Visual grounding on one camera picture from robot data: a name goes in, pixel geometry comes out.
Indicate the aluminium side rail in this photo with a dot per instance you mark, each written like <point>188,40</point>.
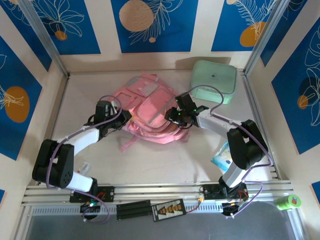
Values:
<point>252,100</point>

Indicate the aluminium frame post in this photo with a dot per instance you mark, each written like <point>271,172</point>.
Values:
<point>47,40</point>
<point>265,32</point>

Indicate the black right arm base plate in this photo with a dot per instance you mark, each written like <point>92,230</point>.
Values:
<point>212,192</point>

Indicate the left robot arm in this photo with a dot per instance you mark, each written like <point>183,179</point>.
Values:
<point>82,137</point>

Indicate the black ribbed power block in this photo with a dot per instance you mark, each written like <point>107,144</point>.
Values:
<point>133,210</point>

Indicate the black controller board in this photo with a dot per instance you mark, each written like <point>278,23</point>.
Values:
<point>231,208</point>
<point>87,207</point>

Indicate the black left controller board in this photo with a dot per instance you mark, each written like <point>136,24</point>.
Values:
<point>87,207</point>

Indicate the green tape roll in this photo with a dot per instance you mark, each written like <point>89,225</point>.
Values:
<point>287,202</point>

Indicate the light blue tissue packet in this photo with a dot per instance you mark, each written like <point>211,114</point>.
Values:
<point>222,158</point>

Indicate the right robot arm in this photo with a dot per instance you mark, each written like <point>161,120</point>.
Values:
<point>245,147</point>

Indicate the aluminium table rail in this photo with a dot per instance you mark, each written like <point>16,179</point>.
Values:
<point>155,190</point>

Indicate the pink backpack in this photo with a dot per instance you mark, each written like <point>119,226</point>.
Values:
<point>152,110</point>

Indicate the mint green zip case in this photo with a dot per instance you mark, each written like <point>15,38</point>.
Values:
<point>212,75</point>

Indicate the black right controller board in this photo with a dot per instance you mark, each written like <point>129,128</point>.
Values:
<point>231,208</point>

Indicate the black board yellow connectors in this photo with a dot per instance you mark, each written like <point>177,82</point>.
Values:
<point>168,210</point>

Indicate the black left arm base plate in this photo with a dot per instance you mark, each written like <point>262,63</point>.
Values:
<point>107,193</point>

